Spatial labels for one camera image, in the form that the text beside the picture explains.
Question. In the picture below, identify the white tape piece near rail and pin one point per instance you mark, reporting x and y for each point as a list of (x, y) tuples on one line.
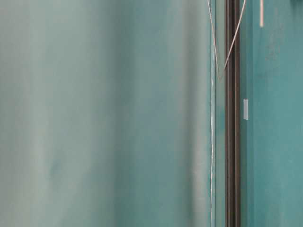
[(245, 109)]

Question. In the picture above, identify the black aluminium extrusion rail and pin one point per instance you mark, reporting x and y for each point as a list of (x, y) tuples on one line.
[(232, 113)]

